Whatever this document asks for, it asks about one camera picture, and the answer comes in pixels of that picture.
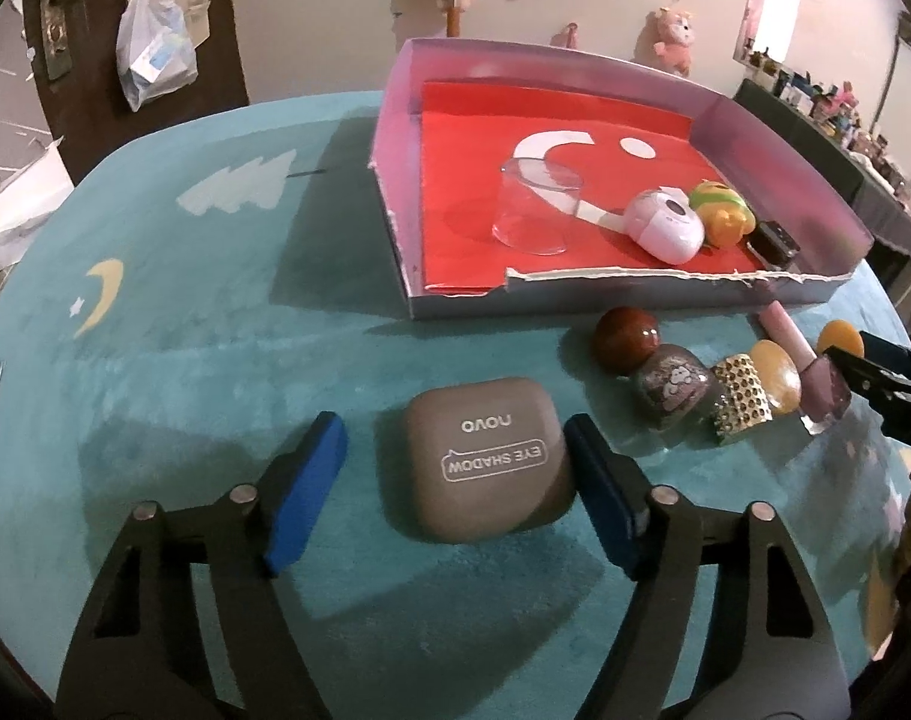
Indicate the pink plush bear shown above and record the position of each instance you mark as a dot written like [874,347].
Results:
[672,37]

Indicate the yellow green toy figure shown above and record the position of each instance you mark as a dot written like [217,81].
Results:
[717,214]

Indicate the purple cardboard box red lining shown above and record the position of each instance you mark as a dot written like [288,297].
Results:
[463,127]

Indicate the table with dark cloth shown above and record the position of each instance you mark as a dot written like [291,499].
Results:
[837,165]

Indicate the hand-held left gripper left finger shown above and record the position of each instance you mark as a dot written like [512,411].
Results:
[305,495]

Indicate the clear plastic cup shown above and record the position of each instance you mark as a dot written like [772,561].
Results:
[534,210]

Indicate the grey eyeshadow case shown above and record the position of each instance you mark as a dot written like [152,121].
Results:
[485,457]

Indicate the lilac round device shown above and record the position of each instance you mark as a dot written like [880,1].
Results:
[665,225]

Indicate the pink nail polish bottle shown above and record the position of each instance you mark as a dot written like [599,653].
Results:
[819,382]

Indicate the dark wooden door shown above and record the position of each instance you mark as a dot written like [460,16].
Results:
[73,112]

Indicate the clear plastic bag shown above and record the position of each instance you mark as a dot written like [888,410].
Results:
[155,52]

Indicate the white paper sheet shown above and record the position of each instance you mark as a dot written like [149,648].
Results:
[13,217]

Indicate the silver studded cylinder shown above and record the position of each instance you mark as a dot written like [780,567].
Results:
[740,397]

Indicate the black nail polish bottle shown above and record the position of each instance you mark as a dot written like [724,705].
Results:
[774,244]

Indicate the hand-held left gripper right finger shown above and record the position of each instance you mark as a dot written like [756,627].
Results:
[601,495]

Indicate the amber dome soap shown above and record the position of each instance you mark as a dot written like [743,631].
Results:
[774,382]
[837,337]

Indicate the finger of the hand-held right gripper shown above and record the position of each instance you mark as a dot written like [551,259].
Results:
[905,405]
[905,360]

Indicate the red-brown ball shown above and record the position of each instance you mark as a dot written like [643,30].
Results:
[626,337]

